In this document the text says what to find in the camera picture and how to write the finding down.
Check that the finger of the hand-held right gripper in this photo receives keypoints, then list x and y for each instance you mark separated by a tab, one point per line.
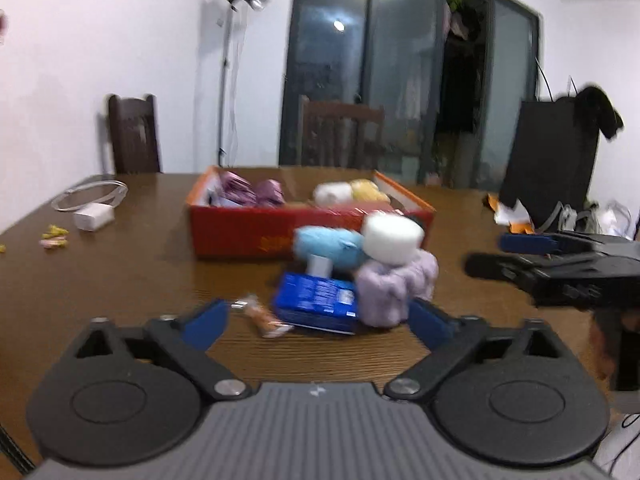
525	243
495	266

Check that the hanging pink garment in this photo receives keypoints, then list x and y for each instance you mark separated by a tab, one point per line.
457	22

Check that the yellow dried petal cluster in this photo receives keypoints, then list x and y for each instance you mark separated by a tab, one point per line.
54	237

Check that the red cardboard box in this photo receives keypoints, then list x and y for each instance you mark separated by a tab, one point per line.
235	232

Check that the purple satin scrunchie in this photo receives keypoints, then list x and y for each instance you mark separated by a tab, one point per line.
237	190
270	192

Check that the small white box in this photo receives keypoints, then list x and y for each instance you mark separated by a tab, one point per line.
320	265

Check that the blue printed packet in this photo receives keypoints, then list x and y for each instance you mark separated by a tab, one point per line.
315	300

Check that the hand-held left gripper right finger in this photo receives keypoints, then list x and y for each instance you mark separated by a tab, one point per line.
430	321

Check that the orange and white wrapper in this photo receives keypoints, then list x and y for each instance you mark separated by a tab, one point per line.
510	215

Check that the blue plush toy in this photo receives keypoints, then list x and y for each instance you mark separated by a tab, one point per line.
327	245

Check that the dark framed sliding glass door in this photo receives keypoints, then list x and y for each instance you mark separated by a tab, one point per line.
400	85

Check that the white foam cylinder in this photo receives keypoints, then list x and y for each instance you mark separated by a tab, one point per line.
392	237

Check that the black fuzzy garment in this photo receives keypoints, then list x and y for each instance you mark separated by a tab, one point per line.
600	107

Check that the white plush toy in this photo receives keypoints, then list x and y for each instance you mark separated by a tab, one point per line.
332	194

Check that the black paper bag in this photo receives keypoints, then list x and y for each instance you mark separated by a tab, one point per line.
550	160

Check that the dark wooden slatted chair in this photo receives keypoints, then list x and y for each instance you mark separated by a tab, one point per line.
134	135
340	135

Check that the person's right hand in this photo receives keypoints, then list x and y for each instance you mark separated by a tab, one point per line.
602	340

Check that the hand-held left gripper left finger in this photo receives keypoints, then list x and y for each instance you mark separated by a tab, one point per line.
207	321

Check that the yellow plush toy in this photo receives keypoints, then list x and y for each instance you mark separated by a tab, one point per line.
370	191

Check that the white power adapter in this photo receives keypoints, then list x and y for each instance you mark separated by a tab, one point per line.
94	217

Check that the small orange snack packet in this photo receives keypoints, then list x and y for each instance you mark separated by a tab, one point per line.
262	317

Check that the lavender fluffy cloth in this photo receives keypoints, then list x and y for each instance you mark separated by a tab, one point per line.
395	290

